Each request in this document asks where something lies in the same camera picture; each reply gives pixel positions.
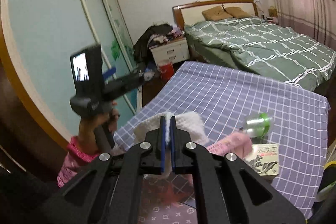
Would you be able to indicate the small cardboard box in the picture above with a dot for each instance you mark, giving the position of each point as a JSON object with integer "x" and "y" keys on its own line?
{"x": 273, "y": 12}

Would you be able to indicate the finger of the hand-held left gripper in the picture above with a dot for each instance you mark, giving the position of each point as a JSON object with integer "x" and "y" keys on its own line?
{"x": 109, "y": 73}
{"x": 126, "y": 83}

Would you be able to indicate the clear container with green lid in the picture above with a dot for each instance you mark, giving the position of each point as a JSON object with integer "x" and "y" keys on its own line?
{"x": 260, "y": 123}

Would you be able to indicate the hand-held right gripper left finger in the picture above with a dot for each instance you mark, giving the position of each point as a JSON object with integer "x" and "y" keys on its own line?
{"x": 163, "y": 145}

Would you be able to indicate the yellow rimmed teal trash bin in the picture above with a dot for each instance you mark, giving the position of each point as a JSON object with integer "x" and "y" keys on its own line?
{"x": 329, "y": 165}

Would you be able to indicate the wooden bed headboard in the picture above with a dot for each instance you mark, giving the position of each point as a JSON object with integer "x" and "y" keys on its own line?
{"x": 194, "y": 5}

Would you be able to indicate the red bucket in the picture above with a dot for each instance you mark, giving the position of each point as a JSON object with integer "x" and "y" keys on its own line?
{"x": 166, "y": 71}

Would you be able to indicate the green checked duvet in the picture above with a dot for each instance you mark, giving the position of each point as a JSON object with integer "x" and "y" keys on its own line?
{"x": 262, "y": 45}

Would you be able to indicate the person's left hand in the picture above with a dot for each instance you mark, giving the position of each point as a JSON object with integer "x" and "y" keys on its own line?
{"x": 89, "y": 132}

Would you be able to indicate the white nightstand with wooden top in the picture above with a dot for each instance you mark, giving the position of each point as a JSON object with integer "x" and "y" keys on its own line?
{"x": 170, "y": 52}

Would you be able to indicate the brown patterned bag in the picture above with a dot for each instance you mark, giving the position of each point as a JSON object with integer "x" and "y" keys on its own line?
{"x": 168, "y": 209}

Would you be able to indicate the purple checked tablecloth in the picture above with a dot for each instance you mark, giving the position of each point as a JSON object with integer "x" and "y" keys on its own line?
{"x": 223, "y": 92}

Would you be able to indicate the person's left forearm pink sleeve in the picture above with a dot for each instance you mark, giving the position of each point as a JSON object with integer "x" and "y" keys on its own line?
{"x": 73, "y": 161}

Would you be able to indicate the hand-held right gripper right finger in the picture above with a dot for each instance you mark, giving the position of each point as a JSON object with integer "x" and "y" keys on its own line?
{"x": 173, "y": 145}

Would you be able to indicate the pink knitted cloth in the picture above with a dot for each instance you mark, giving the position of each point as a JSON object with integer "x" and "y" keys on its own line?
{"x": 231, "y": 142}

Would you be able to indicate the dark green bed base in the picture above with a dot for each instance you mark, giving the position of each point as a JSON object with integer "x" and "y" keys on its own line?
{"x": 210, "y": 56}

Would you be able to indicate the sliding door wardrobe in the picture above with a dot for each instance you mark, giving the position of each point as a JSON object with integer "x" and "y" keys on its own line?
{"x": 39, "y": 29}

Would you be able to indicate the dark clothes on nightstand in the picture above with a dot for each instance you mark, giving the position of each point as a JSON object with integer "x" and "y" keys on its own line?
{"x": 147, "y": 37}

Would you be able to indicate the green and white carton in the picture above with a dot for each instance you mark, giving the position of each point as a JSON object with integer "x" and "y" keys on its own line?
{"x": 265, "y": 161}

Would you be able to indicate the white fluffy cloth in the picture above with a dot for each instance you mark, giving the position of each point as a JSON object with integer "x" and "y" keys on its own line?
{"x": 189, "y": 124}

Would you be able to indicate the brown pillow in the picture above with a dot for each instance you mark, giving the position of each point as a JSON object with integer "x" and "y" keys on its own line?
{"x": 240, "y": 12}
{"x": 215, "y": 13}

